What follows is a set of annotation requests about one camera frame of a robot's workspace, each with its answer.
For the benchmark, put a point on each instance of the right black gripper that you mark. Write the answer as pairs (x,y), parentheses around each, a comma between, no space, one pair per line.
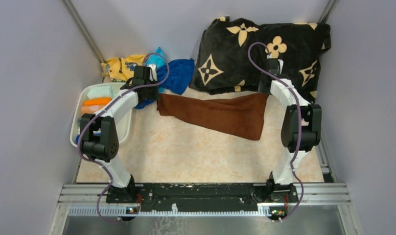
(262,90)

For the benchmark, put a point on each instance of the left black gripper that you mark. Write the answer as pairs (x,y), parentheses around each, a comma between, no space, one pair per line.
(155,95)

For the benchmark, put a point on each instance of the brown towel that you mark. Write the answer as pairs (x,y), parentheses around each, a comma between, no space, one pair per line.
(241,116)

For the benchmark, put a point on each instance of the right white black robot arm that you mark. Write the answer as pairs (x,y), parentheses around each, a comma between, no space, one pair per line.
(301,128)

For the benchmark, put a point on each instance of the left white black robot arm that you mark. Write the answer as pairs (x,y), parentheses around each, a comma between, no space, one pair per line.
(98,142)

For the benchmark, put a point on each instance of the yellow printed cloth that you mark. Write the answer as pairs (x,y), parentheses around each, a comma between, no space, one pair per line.
(120,69)

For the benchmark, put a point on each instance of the light blue towel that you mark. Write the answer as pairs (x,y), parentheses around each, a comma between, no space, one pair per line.
(156,59)

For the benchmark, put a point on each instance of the mint green rolled towel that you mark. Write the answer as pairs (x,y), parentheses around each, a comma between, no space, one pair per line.
(101,91)

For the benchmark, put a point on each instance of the dark blue towel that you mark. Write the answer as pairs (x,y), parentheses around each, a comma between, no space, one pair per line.
(180,75)

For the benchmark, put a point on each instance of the black blanket with beige flowers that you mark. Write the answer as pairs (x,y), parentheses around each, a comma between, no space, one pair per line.
(233,55)

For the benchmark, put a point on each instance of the white plastic basket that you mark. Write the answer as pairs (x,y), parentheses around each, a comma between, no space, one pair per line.
(123,126)

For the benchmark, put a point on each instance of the salmon rolled towel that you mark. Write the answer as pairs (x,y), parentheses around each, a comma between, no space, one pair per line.
(90,109)

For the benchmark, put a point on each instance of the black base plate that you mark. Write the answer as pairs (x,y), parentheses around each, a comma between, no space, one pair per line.
(228,197)

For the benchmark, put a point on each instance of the aluminium frame rail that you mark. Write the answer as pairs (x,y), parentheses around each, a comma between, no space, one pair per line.
(322,209)

